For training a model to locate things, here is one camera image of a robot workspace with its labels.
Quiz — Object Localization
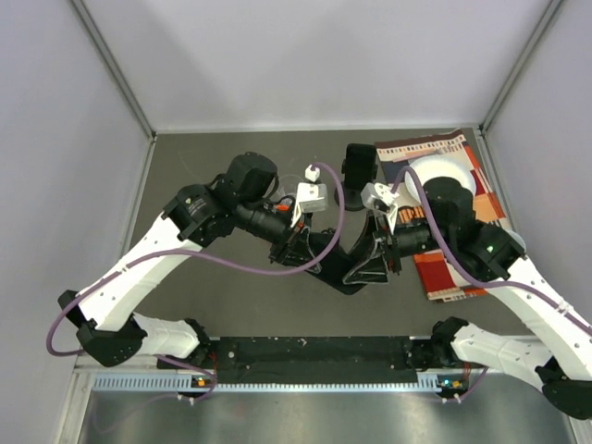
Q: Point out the patterned cloth mat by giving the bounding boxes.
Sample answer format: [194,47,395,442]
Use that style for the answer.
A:
[375,129,512,302]

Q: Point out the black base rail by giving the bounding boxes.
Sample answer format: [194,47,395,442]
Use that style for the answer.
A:
[213,336,430,385]

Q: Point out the black phone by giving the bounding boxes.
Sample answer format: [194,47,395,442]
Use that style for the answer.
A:
[341,143,377,191]
[307,240,366,295]

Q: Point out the white paper plate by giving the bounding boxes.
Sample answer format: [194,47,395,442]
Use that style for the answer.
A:
[408,154,476,196]

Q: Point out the pale blue cup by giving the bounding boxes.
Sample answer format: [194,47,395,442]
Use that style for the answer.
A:
[507,229,526,250]

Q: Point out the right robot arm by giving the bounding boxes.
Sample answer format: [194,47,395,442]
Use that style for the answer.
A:
[361,177,591,420]

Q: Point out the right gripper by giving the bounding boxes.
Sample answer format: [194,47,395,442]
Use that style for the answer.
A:
[340,210,450,283]

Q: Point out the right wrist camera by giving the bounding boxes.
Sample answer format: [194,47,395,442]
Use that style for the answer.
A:
[361,183,400,234]

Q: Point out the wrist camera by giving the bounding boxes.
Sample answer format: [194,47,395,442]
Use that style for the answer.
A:
[361,183,400,234]
[290,165,328,228]

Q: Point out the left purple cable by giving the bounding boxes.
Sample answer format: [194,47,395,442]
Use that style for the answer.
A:
[45,161,347,403]

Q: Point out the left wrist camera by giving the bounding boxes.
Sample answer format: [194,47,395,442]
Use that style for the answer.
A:
[290,165,328,228]

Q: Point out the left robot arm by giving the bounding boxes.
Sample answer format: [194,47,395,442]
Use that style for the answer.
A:
[58,153,296,367]

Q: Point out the clear plastic cup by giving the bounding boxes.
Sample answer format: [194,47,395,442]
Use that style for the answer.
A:
[273,174,302,206]

